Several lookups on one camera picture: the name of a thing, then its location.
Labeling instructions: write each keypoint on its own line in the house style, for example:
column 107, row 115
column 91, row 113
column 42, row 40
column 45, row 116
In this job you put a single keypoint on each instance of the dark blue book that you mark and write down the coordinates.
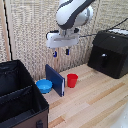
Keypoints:
column 55, row 80

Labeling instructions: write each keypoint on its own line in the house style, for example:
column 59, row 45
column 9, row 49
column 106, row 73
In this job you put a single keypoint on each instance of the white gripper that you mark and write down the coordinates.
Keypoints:
column 62, row 39

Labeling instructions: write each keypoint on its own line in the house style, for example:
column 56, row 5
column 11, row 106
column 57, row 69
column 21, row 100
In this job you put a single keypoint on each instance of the blue plastic bowl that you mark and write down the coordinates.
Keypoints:
column 44, row 86

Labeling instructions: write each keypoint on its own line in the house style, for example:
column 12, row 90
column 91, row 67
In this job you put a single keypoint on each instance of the black fabric storage box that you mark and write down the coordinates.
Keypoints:
column 18, row 96

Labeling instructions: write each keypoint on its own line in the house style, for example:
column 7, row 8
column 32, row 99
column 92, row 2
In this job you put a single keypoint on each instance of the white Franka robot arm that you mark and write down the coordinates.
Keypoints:
column 71, row 13

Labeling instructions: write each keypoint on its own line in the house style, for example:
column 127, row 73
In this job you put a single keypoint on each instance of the black hard case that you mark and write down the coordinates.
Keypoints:
column 109, row 55

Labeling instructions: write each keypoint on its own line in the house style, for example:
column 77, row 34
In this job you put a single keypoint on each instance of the red plastic cup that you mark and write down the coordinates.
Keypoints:
column 72, row 80

